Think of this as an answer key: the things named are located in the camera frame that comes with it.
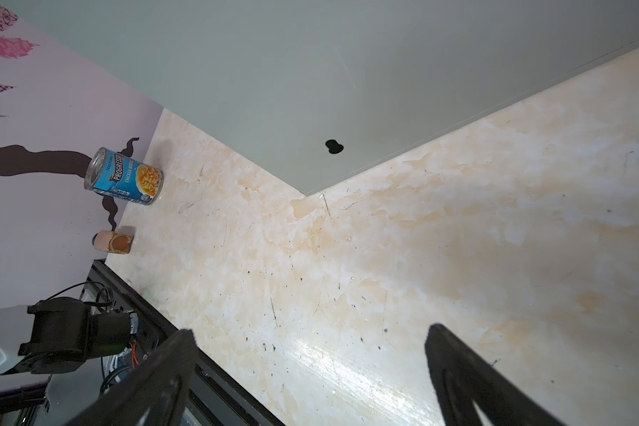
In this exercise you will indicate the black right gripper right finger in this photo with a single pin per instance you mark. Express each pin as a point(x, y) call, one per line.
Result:
point(465, 385)

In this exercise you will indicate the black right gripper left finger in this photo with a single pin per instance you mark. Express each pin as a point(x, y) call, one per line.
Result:
point(155, 393)

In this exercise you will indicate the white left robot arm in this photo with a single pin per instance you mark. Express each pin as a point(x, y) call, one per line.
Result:
point(58, 335)

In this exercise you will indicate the orange plastic package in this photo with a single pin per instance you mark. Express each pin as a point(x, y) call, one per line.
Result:
point(112, 242)

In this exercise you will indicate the blue Progresso soup can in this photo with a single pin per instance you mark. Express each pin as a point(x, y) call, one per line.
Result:
point(119, 176)

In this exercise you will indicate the grey metal cabinet box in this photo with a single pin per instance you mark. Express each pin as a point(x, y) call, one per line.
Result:
point(315, 92)

